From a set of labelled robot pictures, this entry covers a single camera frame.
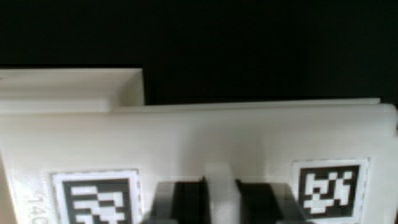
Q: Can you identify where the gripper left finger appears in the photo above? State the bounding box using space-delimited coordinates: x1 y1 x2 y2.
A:
148 178 212 224

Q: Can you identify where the white cabinet body box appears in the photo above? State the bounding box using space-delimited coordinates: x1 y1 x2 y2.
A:
0 68 144 114

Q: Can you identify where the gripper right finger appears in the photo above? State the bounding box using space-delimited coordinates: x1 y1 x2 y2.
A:
237 180 310 224

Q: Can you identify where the white cabinet door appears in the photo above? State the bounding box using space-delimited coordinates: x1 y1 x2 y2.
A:
0 100 398 224

